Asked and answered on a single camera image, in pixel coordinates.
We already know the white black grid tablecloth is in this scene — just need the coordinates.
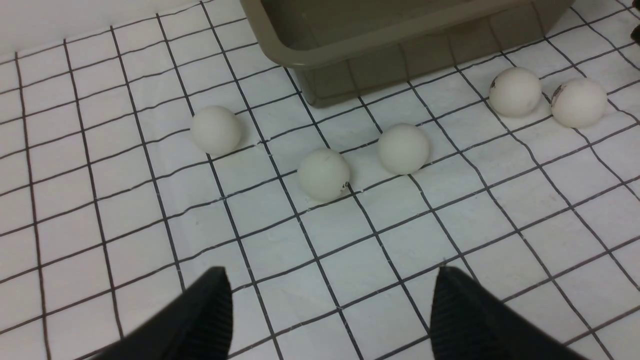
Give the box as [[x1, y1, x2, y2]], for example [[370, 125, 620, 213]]
[[0, 0, 639, 360]]

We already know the white ping-pong ball with logo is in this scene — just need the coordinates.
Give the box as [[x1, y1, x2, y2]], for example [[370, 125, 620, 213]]
[[297, 148, 351, 202]]

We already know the olive green plastic bin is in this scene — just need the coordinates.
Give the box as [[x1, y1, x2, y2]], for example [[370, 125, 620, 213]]
[[240, 0, 573, 108]]

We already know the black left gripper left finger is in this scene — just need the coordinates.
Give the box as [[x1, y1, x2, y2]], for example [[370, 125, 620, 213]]
[[94, 266, 234, 360]]

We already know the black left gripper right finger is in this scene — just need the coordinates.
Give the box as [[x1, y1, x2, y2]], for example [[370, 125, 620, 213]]
[[429, 266, 582, 360]]

